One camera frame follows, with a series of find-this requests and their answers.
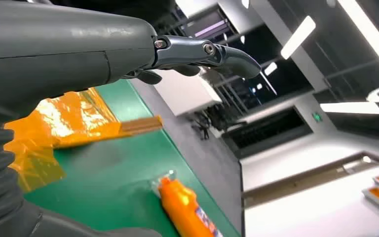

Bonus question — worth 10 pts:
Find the green table mat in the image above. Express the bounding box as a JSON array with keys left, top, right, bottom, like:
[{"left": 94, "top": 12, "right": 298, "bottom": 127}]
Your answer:
[{"left": 23, "top": 79, "right": 241, "bottom": 237}]

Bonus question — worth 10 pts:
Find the white ceiling light panel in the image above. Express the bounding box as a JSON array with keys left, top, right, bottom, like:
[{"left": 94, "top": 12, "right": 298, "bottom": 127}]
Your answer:
[
  {"left": 280, "top": 15, "right": 317, "bottom": 61},
  {"left": 263, "top": 62, "right": 278, "bottom": 77},
  {"left": 337, "top": 0, "right": 379, "bottom": 70},
  {"left": 319, "top": 101, "right": 379, "bottom": 115}
]

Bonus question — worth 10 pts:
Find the cardboard box in yellow film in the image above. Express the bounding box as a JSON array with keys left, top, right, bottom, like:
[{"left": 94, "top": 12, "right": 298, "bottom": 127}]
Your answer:
[{"left": 3, "top": 87, "right": 163, "bottom": 194}]

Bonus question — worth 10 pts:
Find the black office chair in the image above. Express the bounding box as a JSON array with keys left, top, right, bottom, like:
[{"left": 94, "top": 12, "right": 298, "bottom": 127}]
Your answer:
[{"left": 189, "top": 104, "right": 239, "bottom": 141}]

